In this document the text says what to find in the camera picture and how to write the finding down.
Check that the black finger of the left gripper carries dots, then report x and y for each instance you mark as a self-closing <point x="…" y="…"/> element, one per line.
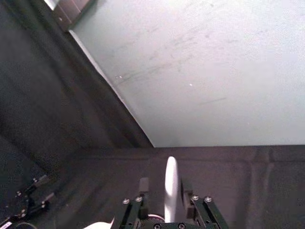
<point x="35" y="187"/>
<point x="41" y="202"/>

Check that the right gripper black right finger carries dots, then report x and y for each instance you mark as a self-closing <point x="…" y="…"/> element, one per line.
<point x="205" y="212"/>

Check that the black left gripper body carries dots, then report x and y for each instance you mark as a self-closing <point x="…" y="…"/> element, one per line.
<point x="14" y="220"/>

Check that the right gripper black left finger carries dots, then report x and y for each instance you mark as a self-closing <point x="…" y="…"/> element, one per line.
<point x="143" y="186"/>

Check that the white three-armed plastic piece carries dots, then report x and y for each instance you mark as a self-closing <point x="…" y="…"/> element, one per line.
<point x="171" y="181"/>

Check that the black table cloth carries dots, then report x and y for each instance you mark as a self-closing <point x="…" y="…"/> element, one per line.
<point x="47" y="100"/>

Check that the grey-brown box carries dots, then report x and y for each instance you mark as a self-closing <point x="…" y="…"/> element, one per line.
<point x="69" y="12"/>

